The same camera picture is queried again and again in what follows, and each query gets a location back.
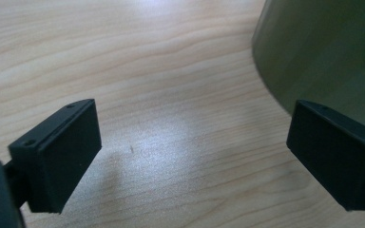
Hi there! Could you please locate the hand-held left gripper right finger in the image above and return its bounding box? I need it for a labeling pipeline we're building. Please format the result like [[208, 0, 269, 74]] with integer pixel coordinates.
[[286, 99, 365, 212]]

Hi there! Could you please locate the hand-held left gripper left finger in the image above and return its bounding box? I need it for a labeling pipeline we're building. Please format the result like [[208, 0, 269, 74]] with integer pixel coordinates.
[[8, 98, 103, 214]]

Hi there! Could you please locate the green plastic bin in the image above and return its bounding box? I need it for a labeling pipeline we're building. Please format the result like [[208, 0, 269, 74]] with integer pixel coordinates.
[[251, 0, 365, 136]]

